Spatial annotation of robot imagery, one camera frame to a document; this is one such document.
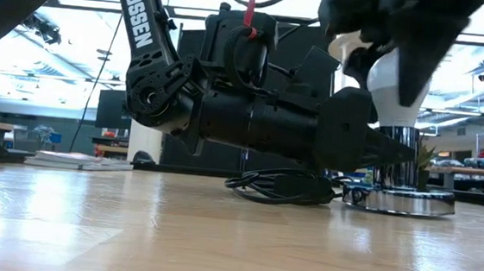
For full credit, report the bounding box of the white round table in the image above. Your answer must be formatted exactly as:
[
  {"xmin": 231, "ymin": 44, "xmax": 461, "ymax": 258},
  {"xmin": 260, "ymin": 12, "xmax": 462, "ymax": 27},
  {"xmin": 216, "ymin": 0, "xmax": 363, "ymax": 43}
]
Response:
[{"xmin": 325, "ymin": 29, "xmax": 363, "ymax": 94}]

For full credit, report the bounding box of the succulent in black pot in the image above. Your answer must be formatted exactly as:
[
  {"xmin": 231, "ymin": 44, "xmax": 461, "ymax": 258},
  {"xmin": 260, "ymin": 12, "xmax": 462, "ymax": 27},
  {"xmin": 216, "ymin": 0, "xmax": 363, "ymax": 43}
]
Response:
[{"xmin": 412, "ymin": 140, "xmax": 440, "ymax": 193}]

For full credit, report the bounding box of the white cylinder bin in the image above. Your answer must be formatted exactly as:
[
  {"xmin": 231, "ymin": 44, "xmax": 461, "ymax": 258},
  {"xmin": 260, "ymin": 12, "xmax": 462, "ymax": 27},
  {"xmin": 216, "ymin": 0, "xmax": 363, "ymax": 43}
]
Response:
[{"xmin": 126, "ymin": 120, "xmax": 165, "ymax": 166}]

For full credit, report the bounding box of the long wooden bench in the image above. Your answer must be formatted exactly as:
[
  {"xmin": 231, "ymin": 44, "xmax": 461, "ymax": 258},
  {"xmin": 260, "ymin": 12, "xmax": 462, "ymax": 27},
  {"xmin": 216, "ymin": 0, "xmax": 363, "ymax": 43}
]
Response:
[{"xmin": 427, "ymin": 164, "xmax": 484, "ymax": 192}]

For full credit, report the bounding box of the black ceiling-mounted camera rig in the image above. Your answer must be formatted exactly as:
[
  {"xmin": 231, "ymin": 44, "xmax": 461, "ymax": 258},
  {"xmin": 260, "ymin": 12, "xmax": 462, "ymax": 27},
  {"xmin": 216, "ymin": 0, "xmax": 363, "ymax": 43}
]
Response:
[{"xmin": 19, "ymin": 14, "xmax": 65, "ymax": 47}]

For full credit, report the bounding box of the white lightbulb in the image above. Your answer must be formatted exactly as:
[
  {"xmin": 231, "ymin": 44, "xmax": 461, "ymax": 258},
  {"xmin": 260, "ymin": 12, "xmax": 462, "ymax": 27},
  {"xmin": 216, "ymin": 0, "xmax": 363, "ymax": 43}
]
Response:
[{"xmin": 362, "ymin": 44, "xmax": 434, "ymax": 131}]

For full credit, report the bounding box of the red strap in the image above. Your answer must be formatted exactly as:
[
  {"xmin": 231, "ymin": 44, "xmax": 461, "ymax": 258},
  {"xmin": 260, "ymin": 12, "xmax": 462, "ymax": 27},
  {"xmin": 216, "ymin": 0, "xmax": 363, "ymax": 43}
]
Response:
[{"xmin": 242, "ymin": 0, "xmax": 261, "ymax": 41}]

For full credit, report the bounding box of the black hanging cable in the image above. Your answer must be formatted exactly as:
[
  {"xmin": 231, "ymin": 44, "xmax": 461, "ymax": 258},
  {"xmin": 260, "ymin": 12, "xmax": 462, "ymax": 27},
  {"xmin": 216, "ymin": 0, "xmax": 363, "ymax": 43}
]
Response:
[{"xmin": 68, "ymin": 9, "xmax": 125, "ymax": 156}]

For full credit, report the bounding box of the black computer mouse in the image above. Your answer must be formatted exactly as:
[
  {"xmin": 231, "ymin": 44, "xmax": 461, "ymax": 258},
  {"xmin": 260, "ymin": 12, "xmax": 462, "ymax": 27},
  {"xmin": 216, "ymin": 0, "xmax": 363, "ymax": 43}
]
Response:
[{"xmin": 130, "ymin": 149, "xmax": 159, "ymax": 172}]

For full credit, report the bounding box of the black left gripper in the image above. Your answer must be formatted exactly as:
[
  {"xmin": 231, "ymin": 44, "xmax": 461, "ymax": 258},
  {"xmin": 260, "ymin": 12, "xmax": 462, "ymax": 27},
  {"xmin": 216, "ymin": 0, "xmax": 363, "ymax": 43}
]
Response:
[{"xmin": 246, "ymin": 79, "xmax": 422, "ymax": 179}]

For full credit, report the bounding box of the chrome lamp base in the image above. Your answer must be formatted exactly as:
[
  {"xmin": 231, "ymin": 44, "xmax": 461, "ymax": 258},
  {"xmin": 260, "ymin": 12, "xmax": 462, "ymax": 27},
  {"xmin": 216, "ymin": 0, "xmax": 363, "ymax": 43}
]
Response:
[{"xmin": 340, "ymin": 122, "xmax": 463, "ymax": 221}]

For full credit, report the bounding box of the black monitor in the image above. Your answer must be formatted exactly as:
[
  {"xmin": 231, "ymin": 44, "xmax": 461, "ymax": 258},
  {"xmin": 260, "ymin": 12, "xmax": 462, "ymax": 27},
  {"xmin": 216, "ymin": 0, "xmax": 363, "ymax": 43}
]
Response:
[{"xmin": 94, "ymin": 88, "xmax": 134, "ymax": 131}]

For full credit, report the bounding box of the black lamp power cord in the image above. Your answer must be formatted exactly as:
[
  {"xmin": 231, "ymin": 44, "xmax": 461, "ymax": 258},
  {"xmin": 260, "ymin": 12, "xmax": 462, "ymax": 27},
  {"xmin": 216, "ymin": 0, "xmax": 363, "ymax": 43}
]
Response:
[{"xmin": 222, "ymin": 163, "xmax": 346, "ymax": 211}]

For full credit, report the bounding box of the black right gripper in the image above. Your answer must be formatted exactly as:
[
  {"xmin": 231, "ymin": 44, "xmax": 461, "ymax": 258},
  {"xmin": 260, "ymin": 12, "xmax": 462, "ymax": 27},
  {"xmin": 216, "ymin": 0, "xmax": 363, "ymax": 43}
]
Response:
[{"xmin": 311, "ymin": 0, "xmax": 484, "ymax": 115}]

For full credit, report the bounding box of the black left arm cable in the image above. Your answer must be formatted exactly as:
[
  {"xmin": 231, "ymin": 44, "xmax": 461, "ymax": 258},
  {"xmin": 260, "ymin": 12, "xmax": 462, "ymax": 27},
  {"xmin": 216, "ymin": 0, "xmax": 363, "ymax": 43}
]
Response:
[{"xmin": 211, "ymin": 0, "xmax": 308, "ymax": 94}]

